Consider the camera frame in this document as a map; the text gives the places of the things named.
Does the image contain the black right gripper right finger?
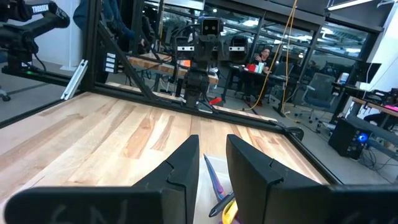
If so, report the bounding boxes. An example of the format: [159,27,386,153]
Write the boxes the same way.
[226,134,330,224]

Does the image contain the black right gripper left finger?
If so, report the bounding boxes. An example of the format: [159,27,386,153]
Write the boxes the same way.
[133,134,200,224]

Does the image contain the clear plastic supply box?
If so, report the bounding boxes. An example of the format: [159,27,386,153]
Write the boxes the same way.
[198,154,246,224]

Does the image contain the purple scissors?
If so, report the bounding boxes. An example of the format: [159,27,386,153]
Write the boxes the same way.
[203,154,226,202]

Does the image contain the dark brown pen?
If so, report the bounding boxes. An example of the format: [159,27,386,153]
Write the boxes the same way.
[208,192,236,218]

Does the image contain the yellow highlighter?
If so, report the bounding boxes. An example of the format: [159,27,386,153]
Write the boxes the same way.
[221,200,239,224]

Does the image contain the black box white labels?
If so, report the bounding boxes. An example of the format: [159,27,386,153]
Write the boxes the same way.
[103,52,118,75]

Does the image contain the person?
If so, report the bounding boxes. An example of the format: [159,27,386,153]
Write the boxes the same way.
[248,46,275,75]
[73,0,139,55]

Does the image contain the wooden neighbouring table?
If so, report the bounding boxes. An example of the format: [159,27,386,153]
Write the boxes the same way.
[127,55,219,94]

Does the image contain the black desk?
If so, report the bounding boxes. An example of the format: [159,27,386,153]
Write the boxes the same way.
[222,63,301,118]

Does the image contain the black computer tower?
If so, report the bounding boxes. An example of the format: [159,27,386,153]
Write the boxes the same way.
[328,117,373,160]

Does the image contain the grey office chair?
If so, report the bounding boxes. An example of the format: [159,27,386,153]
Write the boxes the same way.
[298,73,338,124]

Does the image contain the black monitor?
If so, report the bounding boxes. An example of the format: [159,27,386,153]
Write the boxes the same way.
[354,60,382,84]

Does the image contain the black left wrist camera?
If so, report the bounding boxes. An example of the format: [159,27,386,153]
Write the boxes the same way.
[200,17,222,37]

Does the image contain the yellow hanging cable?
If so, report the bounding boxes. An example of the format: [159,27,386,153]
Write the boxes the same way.
[244,0,299,112]

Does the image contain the silver aluminium bracket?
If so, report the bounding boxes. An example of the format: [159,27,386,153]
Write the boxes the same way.
[60,58,90,101]

